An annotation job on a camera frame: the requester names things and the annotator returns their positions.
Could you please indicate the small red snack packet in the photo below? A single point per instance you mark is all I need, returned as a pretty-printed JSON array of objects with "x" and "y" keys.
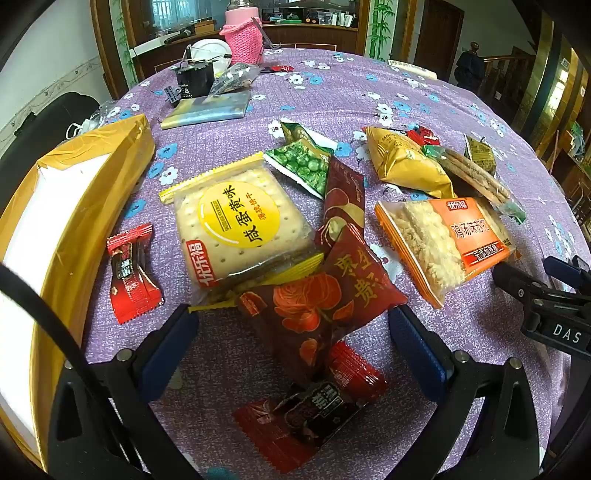
[{"x": 422, "y": 136}]

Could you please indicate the yellow soda cracker packet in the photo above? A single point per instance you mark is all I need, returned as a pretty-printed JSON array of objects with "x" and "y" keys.
[{"x": 240, "y": 221}]

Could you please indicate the pink knitted bottle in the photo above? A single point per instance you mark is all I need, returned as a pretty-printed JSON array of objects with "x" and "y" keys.
[{"x": 242, "y": 41}]

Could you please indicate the wooden stair railing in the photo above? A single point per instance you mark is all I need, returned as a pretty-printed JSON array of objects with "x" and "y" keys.
[{"x": 508, "y": 74}]

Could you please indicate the wooden cabinet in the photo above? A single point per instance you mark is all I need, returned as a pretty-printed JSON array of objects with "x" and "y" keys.
[{"x": 300, "y": 34}]

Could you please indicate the black chair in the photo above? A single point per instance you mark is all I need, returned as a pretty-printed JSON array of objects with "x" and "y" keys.
[{"x": 55, "y": 115}]

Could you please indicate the purple floral tablecloth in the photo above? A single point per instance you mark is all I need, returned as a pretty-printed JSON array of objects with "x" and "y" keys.
[{"x": 286, "y": 104}]

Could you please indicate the blue book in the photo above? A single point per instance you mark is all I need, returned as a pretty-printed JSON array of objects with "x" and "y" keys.
[{"x": 207, "y": 110}]

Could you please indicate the black box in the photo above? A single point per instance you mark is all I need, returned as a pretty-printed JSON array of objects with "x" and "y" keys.
[{"x": 196, "y": 81}]

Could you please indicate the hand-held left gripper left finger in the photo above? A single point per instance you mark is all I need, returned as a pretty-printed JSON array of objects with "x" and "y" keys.
[{"x": 168, "y": 355}]

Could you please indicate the white plastic bag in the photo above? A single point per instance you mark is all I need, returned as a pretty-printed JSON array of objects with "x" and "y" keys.
[{"x": 81, "y": 127}]

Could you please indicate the white paper stack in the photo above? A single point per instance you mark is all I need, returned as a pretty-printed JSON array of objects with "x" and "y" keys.
[{"x": 413, "y": 68}]

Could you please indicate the white board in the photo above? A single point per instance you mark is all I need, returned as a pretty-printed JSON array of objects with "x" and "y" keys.
[{"x": 147, "y": 46}]

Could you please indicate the long dark red packet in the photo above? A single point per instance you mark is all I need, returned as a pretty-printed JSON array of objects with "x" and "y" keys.
[{"x": 344, "y": 194}]

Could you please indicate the orange snack packet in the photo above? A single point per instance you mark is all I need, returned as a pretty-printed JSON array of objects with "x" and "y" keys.
[{"x": 438, "y": 244}]

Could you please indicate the dark red jujube packet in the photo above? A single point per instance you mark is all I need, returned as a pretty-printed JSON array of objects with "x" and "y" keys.
[{"x": 314, "y": 314}]

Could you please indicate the yellow cardboard box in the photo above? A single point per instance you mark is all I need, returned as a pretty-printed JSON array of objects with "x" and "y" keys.
[{"x": 87, "y": 198}]

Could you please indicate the round biscuit packet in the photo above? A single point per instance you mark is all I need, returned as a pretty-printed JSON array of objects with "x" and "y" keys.
[{"x": 475, "y": 177}]

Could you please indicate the yellow cheese cracker packet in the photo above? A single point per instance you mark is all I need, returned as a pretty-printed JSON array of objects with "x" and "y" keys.
[{"x": 401, "y": 161}]

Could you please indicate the green gold snack packet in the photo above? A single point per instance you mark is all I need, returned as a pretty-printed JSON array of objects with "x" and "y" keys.
[{"x": 295, "y": 134}]

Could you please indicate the wooden door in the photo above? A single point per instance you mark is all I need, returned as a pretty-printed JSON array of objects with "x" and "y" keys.
[{"x": 438, "y": 32}]

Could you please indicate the green pea packet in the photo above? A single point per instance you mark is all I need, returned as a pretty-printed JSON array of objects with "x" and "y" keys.
[{"x": 300, "y": 166}]

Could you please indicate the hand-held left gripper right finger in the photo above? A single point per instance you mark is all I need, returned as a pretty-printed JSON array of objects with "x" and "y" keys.
[{"x": 418, "y": 355}]

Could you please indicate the white plate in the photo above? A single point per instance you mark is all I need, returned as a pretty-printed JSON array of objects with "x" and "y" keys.
[{"x": 207, "y": 48}]

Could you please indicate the olive snack packet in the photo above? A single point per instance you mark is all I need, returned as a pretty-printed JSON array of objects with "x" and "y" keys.
[{"x": 480, "y": 154}]

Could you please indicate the dark cloth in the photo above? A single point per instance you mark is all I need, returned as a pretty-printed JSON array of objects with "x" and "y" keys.
[{"x": 471, "y": 67}]

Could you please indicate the small red wrapper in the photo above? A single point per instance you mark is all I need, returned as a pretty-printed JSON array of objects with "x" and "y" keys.
[{"x": 277, "y": 68}]

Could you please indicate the crumpled clear plastic bag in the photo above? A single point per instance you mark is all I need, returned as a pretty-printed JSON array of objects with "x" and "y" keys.
[{"x": 235, "y": 78}]

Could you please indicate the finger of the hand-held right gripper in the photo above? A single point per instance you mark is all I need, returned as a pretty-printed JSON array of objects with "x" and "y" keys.
[
  {"x": 510, "y": 277},
  {"x": 563, "y": 268}
]

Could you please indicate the red candy packet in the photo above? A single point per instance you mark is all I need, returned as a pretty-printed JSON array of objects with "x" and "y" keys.
[
  {"x": 131, "y": 277},
  {"x": 314, "y": 406}
]

